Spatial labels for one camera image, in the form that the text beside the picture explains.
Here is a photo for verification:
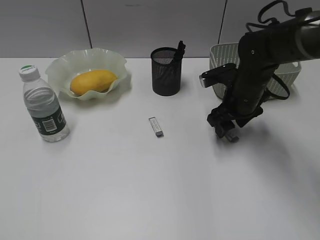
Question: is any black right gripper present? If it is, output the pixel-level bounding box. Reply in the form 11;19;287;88
207;102;263;138

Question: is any grey white eraser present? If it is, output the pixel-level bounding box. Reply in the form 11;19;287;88
148;117;164;138
224;132;239;143

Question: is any black marker pen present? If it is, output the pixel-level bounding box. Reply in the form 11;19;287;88
170;40;186;64

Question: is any yellow mango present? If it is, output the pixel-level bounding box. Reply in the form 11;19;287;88
70;70;117;96

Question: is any clear water bottle green label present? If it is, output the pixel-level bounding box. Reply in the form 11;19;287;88
19;65;70;143

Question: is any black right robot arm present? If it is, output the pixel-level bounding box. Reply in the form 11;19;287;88
199;8;320;138

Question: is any pale green woven basket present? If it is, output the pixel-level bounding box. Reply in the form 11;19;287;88
209;42;302;97

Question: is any black mesh pen holder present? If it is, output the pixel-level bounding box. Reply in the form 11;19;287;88
150;47;182;97

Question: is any pale green wavy plate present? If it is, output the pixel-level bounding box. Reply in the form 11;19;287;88
45;48;129;101

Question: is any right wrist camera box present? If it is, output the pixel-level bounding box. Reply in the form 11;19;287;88
199;63;237;88

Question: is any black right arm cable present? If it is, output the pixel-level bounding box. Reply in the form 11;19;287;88
244;0;313;101

